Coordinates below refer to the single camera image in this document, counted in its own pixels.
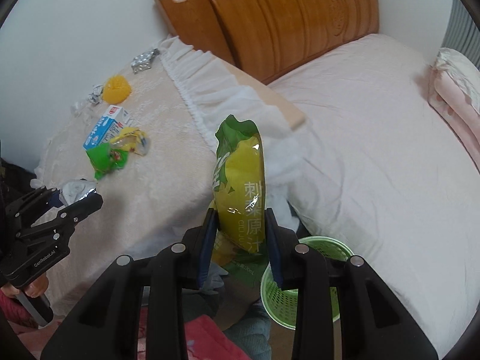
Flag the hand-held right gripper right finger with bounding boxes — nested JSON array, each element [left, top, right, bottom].
[[264, 207, 439, 360]]

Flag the wooden bed headboard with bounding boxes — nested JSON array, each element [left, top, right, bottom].
[[152, 0, 380, 86]]

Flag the yellow snack wrapper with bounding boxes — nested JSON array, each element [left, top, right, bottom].
[[110, 127, 151, 157]]

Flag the silver foil wrapper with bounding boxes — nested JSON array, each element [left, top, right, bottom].
[[60, 179, 101, 208]]

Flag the green plastic basket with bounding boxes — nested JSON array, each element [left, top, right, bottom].
[[260, 235, 357, 331]]

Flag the white bed quilt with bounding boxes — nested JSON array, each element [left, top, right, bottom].
[[268, 33, 480, 353]]

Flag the green snack wrapper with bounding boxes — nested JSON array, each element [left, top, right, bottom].
[[86, 143, 131, 181]]

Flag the pink lace pillow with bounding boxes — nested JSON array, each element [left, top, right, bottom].
[[32, 34, 312, 308]]

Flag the yellow mesh ball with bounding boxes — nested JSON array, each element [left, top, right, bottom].
[[103, 76, 133, 104]]

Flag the beige nightstand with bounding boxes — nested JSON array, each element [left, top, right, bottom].
[[268, 84, 307, 130]]

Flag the clear plastic bag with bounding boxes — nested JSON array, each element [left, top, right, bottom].
[[69, 99, 98, 124]]

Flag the green yellow juice pouch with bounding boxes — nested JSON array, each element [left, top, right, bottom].
[[209, 114, 269, 282]]

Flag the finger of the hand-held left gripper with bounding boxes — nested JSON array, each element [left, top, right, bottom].
[[5, 187, 68, 229], [19, 194, 104, 242]]

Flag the blue white milk carton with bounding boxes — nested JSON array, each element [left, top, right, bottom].
[[82, 105, 133, 150]]

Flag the grey striped curtain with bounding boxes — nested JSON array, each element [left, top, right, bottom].
[[440, 0, 480, 64]]

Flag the small foil wrapper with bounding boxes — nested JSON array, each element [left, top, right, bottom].
[[87, 84, 105, 105]]

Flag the person's left hand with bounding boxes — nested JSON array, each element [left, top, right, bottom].
[[20, 274, 50, 302]]

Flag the pink folded blanket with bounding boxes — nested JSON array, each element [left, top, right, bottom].
[[427, 47, 480, 151]]

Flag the silver pill blister pack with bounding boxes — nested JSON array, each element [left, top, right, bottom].
[[131, 49, 160, 74]]

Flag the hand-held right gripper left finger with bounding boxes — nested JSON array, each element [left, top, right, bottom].
[[40, 207, 219, 360]]

